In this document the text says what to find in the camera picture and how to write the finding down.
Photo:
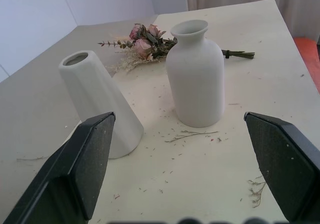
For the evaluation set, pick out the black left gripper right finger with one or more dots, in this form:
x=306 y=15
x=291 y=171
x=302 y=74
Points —
x=285 y=164

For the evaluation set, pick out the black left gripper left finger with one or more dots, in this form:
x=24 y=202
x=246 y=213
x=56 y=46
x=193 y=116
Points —
x=75 y=169

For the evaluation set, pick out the white conical ceramic vase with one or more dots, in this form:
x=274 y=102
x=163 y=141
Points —
x=100 y=103

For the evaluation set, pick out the white bottle-shaped ceramic vase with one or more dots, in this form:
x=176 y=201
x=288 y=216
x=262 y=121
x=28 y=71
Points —
x=195 y=83

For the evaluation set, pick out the dried twig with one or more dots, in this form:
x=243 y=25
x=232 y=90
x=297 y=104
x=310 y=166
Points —
x=190 y=135

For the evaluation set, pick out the red object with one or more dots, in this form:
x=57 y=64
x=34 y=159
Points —
x=308 y=56

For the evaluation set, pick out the dried pink rose bouquet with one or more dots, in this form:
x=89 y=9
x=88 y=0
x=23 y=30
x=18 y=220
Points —
x=147 y=46

